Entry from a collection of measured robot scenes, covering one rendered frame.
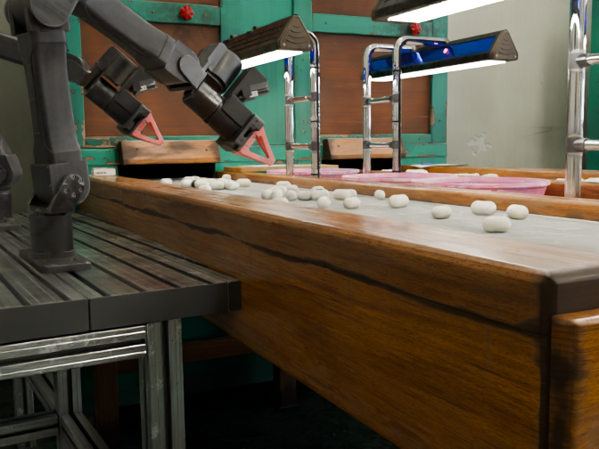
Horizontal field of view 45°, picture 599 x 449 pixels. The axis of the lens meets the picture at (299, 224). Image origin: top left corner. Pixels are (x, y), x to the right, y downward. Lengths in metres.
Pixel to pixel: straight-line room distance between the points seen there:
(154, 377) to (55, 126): 0.42
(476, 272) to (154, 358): 0.51
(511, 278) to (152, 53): 0.85
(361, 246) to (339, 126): 1.82
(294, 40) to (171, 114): 0.80
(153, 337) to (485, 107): 3.40
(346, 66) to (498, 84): 1.86
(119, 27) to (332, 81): 1.35
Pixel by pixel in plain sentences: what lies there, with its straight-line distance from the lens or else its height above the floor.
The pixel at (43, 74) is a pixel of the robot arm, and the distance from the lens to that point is 1.14.
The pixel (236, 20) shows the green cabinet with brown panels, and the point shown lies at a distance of 2.33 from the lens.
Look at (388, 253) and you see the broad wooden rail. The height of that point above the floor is 0.75.
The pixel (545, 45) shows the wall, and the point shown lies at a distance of 4.53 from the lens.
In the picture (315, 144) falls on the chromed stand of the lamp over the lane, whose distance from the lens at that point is 1.78.
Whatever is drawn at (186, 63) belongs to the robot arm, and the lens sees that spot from 1.26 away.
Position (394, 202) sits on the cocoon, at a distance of 1.18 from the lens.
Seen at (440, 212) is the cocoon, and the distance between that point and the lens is 1.02.
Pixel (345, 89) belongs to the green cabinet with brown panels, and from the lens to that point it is 2.49.
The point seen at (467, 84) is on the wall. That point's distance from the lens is 4.07.
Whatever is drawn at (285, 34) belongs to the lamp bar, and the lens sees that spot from 1.52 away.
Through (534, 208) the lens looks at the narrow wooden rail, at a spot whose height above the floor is 0.75.
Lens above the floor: 0.85
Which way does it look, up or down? 7 degrees down
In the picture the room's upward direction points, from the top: 1 degrees counter-clockwise
